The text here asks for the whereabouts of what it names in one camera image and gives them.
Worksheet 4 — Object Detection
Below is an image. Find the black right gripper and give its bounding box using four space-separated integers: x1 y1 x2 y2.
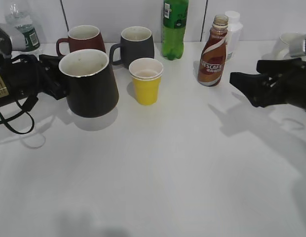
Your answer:
229 58 306 110

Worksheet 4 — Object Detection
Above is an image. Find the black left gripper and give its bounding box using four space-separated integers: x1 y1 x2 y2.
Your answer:
0 54 68 108

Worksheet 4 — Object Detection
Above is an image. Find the black ceramic mug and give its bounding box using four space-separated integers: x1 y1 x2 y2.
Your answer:
58 49 119 118

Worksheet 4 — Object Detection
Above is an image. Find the brown Nescafe coffee bottle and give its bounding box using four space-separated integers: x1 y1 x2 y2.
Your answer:
197 15 228 86

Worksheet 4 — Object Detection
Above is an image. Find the yellow paper cup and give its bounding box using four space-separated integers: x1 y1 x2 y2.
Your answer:
128 58 164 106

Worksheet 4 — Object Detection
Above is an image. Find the white ceramic mug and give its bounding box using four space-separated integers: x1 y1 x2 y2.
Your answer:
271 32 303 60

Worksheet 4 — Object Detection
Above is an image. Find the dark red ceramic mug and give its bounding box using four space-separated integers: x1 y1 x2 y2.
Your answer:
56 25 106 56

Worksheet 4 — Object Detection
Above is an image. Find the white plastic bottle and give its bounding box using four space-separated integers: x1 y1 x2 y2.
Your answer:
225 10 243 61

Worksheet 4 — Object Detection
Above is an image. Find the clear water bottle green label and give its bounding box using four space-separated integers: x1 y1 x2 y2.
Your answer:
4 0 41 57

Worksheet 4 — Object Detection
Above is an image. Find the dark grey ceramic mug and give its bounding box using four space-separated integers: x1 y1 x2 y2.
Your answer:
109 26 154 69

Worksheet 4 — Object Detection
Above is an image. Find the green soda bottle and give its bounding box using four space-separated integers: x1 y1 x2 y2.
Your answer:
161 0 189 61

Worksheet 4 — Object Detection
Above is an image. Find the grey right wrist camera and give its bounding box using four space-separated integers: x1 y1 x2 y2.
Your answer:
289 34 306 57

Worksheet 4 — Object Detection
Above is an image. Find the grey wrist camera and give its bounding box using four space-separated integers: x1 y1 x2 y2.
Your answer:
289 34 306 57
0 23 26 57

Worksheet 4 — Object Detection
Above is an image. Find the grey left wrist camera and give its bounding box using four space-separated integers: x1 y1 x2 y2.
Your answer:
0 23 26 57

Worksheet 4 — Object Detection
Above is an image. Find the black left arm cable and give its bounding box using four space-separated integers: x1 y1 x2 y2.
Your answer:
0 91 38 135

